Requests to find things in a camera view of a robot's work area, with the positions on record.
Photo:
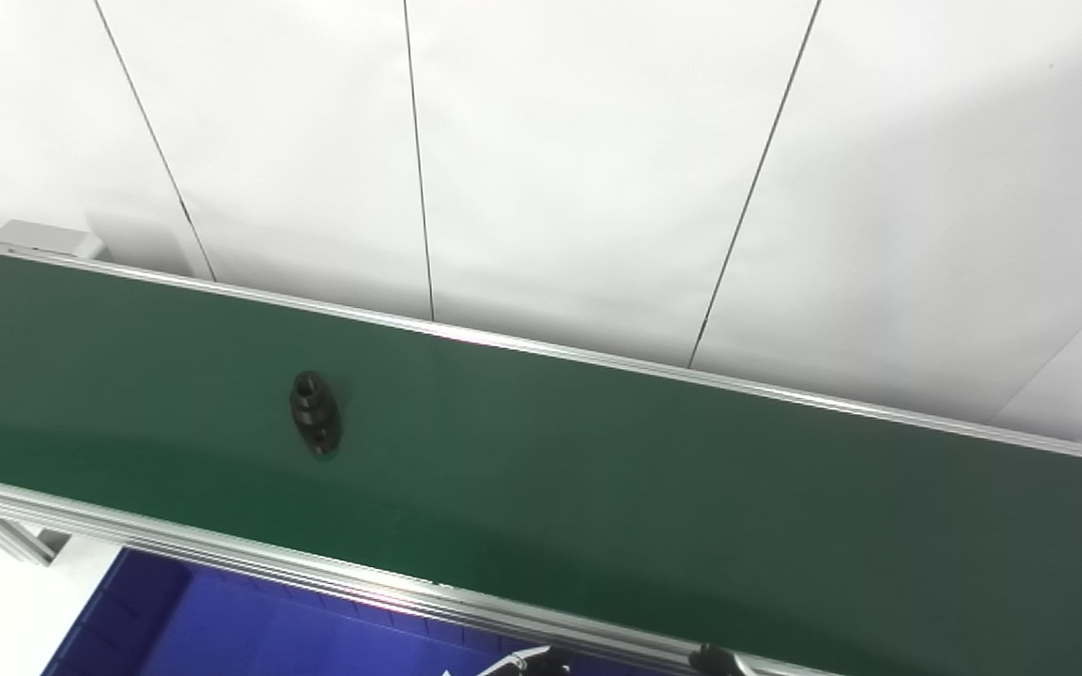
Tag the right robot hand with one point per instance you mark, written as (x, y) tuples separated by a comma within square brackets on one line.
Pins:
[(718, 662)]

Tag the blue plastic bin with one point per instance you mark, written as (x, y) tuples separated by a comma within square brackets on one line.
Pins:
[(269, 638)]

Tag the green conveyor belt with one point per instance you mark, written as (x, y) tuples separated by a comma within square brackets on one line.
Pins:
[(222, 554), (597, 469)]

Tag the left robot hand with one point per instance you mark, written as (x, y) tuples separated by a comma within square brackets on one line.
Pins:
[(536, 665)]

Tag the black plastic part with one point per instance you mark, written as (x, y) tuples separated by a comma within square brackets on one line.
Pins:
[(316, 418)]

